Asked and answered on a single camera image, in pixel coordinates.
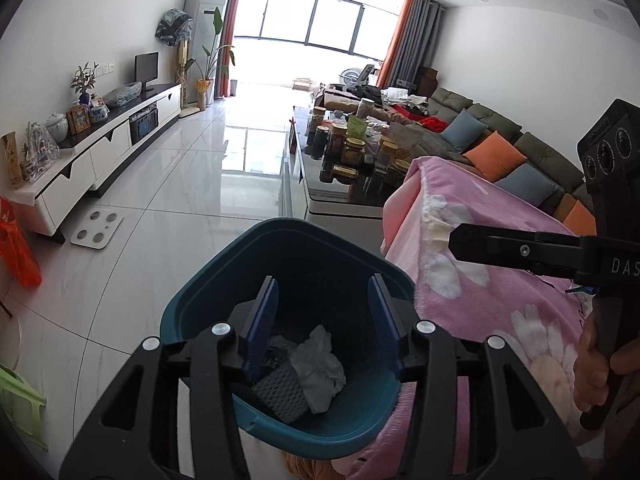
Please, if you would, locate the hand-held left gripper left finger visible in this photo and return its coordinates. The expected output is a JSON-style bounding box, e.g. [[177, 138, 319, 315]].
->
[[59, 276, 280, 480]]

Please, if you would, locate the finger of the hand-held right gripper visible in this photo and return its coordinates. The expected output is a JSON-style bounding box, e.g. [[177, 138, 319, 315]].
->
[[448, 223, 583, 278]]

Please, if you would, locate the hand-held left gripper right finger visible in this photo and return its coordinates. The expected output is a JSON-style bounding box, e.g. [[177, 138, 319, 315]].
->
[[367, 274, 583, 480]]

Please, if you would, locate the teal plastic trash bin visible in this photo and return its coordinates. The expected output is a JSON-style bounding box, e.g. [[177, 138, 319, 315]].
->
[[160, 217, 416, 461]]

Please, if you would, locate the person's right hand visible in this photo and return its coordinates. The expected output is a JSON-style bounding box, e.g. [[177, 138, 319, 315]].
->
[[573, 312, 640, 417]]

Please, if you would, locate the pink floral blanket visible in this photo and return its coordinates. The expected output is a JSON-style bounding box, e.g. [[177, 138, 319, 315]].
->
[[345, 156, 621, 480]]

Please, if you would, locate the orange cushion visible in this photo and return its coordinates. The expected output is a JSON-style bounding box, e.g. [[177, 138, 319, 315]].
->
[[462, 131, 528, 183], [562, 200, 598, 236]]

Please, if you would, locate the dark crumpled wrapper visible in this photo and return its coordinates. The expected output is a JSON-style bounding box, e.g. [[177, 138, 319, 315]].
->
[[262, 345, 293, 376]]

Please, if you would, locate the blue cushion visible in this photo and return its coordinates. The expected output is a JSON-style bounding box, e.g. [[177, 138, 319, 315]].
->
[[441, 109, 488, 153], [492, 162, 561, 208]]

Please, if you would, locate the crumpled white paper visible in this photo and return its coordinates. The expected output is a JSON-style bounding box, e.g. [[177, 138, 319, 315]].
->
[[290, 325, 347, 413]]

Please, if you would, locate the grey-green sofa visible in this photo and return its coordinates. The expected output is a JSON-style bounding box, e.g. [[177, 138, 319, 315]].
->
[[320, 87, 601, 231]]

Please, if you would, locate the grey mesh foam pad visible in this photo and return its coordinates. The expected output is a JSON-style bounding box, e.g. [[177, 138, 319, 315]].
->
[[251, 362, 312, 425]]

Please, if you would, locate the glass top coffee table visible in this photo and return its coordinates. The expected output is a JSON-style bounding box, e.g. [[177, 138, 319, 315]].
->
[[280, 105, 401, 221]]

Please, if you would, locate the red cloth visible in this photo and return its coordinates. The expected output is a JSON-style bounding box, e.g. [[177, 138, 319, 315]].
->
[[397, 105, 448, 133]]

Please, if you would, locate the group of glass jars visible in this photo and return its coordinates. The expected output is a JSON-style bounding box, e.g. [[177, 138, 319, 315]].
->
[[305, 97, 416, 186]]

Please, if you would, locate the dark wooden cabinet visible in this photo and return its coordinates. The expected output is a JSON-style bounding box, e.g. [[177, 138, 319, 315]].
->
[[417, 66, 441, 96]]

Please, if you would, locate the pile of clothes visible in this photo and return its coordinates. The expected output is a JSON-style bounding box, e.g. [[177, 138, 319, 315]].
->
[[350, 85, 431, 111]]

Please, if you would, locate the green packet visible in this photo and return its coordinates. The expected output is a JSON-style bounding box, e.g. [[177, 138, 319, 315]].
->
[[346, 114, 370, 140]]

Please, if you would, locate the white bathroom scale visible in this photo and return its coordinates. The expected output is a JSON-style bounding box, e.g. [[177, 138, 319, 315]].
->
[[70, 210, 125, 250]]

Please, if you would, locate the white exercise machine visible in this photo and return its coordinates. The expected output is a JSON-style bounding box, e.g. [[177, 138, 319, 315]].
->
[[340, 65, 381, 92]]

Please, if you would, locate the black cabinet appliance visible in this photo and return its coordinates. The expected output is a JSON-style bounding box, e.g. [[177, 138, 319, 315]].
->
[[129, 105, 160, 143]]

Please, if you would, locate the white and black TV cabinet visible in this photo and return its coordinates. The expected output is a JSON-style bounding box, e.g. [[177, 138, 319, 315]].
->
[[20, 82, 183, 246]]

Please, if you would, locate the tall leafy potted plant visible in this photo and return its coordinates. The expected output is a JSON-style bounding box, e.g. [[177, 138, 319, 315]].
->
[[186, 6, 236, 110]]

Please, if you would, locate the orange and grey curtain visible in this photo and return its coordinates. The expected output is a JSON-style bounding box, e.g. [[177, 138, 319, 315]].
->
[[376, 0, 443, 91], [212, 0, 248, 101]]

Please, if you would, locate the beige standing fan pole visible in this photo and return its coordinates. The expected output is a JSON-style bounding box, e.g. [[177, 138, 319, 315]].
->
[[175, 42, 198, 120]]

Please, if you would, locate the orange plastic bag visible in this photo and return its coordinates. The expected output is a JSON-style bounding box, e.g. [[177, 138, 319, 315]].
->
[[0, 196, 42, 288]]

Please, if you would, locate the clear plastic bag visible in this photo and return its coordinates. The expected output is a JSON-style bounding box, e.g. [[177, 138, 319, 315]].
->
[[102, 81, 142, 108]]

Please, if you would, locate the green plastic stool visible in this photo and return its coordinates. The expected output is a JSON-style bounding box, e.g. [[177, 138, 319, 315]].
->
[[0, 364, 48, 453]]

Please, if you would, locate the black monitor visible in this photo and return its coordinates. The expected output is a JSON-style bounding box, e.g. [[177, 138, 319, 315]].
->
[[134, 51, 160, 93]]

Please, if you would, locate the clear gift bag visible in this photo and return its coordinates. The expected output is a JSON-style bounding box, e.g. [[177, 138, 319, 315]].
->
[[20, 121, 60, 185]]

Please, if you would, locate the white ceramic jar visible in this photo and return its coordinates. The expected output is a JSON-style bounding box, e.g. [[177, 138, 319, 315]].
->
[[45, 111, 68, 143]]

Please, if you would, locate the plant in blue vase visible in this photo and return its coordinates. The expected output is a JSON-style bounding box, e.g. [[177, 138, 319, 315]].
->
[[70, 62, 100, 107]]

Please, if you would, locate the beige printed box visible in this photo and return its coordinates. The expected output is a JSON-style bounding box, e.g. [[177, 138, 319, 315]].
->
[[0, 131, 25, 190]]

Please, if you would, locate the large window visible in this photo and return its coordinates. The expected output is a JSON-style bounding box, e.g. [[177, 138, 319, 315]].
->
[[232, 0, 401, 58]]

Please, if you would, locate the patterned fan cover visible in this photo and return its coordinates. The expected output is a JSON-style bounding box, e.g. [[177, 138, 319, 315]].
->
[[155, 8, 193, 47]]

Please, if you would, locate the white standing air conditioner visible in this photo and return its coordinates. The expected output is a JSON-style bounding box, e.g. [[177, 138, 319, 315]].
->
[[185, 0, 232, 106]]

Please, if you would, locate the wooden picture frame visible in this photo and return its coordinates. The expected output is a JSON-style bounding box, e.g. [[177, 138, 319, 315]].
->
[[66, 105, 92, 136]]

